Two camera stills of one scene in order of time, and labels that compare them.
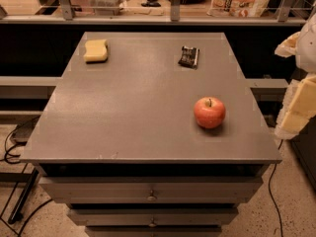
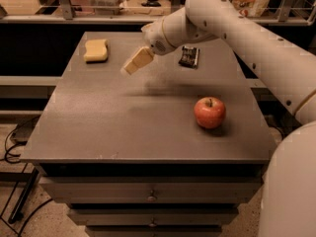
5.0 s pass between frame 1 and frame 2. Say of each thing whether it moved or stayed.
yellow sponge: stayed
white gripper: moved
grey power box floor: stayed
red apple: stayed
